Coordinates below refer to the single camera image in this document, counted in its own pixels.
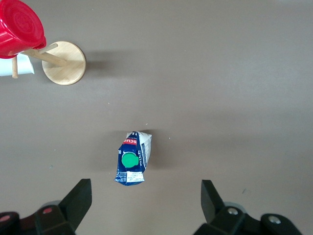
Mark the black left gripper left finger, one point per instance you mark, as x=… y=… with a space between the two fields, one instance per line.
x=73 y=203

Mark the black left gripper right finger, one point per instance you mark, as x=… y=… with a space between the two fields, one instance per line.
x=212 y=208

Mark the blue white milk carton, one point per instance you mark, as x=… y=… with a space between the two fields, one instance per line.
x=129 y=160

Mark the small white cup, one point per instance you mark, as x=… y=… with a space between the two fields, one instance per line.
x=24 y=66

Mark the red plastic cup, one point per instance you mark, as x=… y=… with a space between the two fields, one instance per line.
x=22 y=24

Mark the wooden mug tree stand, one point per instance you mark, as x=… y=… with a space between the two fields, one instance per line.
x=66 y=66

